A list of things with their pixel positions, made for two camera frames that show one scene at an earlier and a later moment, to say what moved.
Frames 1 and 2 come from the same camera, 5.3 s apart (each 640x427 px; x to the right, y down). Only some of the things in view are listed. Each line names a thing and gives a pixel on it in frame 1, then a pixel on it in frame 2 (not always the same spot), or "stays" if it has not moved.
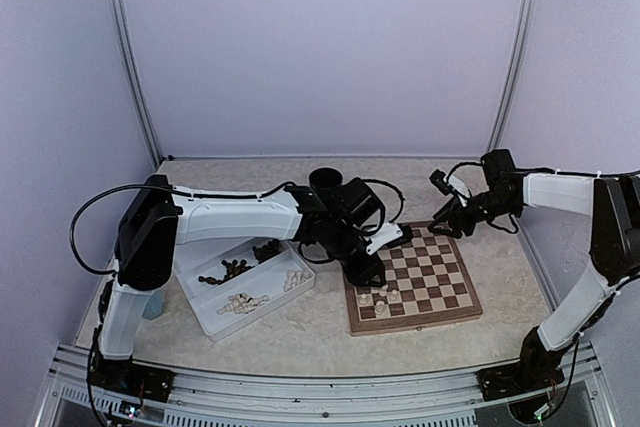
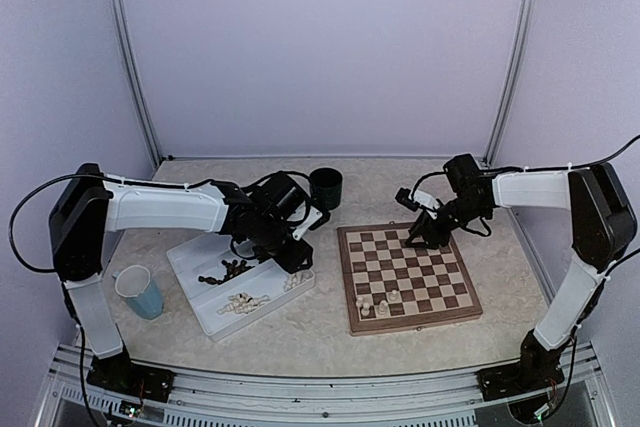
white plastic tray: (228, 282) stays
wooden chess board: (427, 283) stays
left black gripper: (360, 276) -> (292, 262)
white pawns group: (294, 278) stays
